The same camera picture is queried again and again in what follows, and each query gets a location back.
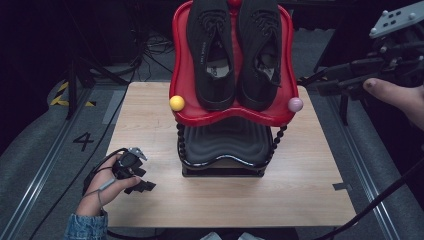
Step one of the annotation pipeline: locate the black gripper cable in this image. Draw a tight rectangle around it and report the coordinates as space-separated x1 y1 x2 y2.
82 147 130 197

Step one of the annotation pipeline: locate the red and black shoe rack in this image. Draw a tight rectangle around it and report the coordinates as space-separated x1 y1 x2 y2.
168 0 304 178

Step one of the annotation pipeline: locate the person's right hand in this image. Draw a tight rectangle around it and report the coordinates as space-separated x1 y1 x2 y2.
362 77 424 132

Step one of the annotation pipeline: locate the black mesh knit shoe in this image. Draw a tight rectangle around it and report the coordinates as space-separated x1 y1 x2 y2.
235 0 284 113
185 0 237 112

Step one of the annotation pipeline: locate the person's left hand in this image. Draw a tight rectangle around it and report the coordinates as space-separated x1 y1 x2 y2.
75 153 143 217

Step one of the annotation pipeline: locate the long thin floor cable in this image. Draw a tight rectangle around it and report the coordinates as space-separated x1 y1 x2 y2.
28 64 139 240

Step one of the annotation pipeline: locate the bundle of floor cables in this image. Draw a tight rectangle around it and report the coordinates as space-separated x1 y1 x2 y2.
141 31 176 83

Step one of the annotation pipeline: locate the black stand leg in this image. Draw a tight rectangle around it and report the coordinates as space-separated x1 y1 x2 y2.
338 93 351 127

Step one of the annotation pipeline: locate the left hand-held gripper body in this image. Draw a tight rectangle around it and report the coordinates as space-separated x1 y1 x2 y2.
111 147 148 180

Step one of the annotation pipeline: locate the yellow and black floor tape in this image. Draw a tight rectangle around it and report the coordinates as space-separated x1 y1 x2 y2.
49 81 98 108

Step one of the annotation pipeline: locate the metal floor rail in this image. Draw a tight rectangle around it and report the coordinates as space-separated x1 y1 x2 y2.
328 95 399 240
0 88 88 240

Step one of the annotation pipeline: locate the grey tape strip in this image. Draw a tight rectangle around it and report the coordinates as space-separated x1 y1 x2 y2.
332 182 353 192

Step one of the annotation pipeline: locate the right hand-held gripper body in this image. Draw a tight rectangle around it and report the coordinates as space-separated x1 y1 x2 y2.
368 0 424 89

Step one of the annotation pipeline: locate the thick black cable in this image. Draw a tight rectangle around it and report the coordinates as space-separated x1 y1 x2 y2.
312 159 424 240

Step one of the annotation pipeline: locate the black tripod stand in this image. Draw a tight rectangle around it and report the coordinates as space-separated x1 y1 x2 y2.
64 55 130 121

